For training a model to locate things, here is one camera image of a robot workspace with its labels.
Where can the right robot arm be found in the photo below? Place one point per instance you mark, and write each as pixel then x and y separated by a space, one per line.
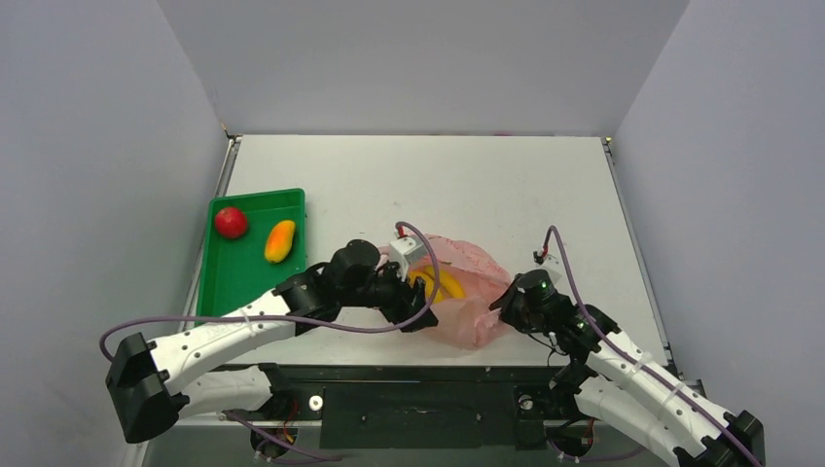
pixel 611 378

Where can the yellow fake banana bunch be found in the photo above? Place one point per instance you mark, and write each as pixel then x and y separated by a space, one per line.
pixel 446 286

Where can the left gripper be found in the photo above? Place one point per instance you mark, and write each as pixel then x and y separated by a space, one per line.
pixel 408 300

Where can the orange fake fruit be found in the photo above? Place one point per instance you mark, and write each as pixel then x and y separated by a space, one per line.
pixel 280 241

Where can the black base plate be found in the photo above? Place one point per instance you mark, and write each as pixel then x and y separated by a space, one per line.
pixel 403 407

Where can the green plastic tray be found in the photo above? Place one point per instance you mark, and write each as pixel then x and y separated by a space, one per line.
pixel 234 272

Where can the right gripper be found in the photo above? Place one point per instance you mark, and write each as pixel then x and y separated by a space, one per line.
pixel 511 306

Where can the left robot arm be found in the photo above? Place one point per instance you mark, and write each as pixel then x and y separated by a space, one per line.
pixel 301 303

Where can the pink plastic bag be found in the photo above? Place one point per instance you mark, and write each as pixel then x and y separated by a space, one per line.
pixel 468 323

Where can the red fake apple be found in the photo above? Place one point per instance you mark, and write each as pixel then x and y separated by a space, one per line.
pixel 230 223

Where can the aluminium frame rail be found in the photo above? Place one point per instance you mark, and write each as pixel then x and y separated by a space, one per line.
pixel 152 406

